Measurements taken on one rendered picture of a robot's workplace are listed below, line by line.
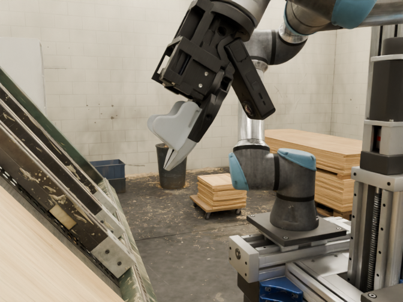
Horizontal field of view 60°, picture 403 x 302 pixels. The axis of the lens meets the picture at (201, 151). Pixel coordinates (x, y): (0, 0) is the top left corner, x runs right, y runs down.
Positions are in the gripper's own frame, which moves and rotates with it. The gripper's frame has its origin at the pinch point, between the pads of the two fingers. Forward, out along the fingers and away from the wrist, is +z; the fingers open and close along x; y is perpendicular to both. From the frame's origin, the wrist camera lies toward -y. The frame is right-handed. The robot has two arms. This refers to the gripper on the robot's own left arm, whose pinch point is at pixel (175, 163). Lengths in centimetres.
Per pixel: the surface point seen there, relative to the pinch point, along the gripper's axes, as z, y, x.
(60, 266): 31.4, 2.3, -30.5
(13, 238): 26.5, 13.1, -25.0
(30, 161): 19, 17, -58
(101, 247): 35, -11, -58
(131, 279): 39, -21, -52
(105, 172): 80, -66, -453
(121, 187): 91, -97, -454
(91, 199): 29, -6, -83
